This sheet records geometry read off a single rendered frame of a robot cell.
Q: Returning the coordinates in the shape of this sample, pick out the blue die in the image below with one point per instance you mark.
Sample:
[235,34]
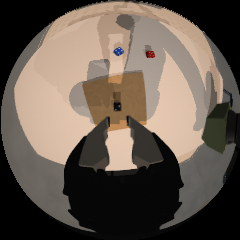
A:
[118,51]

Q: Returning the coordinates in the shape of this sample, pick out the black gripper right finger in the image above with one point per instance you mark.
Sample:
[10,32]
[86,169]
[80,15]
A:
[151,151]

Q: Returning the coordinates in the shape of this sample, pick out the tan square mat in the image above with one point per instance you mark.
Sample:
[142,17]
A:
[128,89]

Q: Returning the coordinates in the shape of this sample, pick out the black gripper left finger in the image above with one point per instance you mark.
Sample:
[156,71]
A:
[90,154]

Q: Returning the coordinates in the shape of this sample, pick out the red die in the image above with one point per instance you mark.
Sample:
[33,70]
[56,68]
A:
[150,54]

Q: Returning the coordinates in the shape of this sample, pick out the black die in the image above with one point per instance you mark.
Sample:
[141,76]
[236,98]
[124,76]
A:
[117,106]

